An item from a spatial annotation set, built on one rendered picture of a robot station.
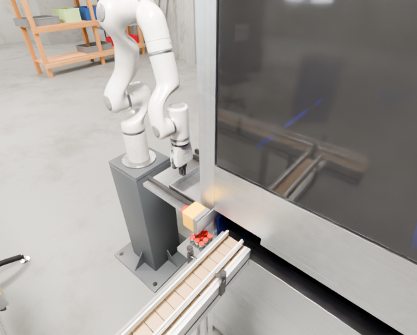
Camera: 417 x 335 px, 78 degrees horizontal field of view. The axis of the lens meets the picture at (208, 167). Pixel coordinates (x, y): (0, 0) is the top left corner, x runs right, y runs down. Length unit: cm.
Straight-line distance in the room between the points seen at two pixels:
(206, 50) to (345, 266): 64
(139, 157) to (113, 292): 98
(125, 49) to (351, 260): 105
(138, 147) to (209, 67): 81
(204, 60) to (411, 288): 70
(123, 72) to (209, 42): 62
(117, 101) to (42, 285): 145
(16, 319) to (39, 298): 15
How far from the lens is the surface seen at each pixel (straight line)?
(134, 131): 137
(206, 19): 68
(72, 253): 232
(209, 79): 71
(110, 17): 109
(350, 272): 78
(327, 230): 72
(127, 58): 119
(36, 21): 668
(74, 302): 208
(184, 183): 127
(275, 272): 97
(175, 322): 82
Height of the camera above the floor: 168
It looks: 36 degrees down
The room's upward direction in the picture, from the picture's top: straight up
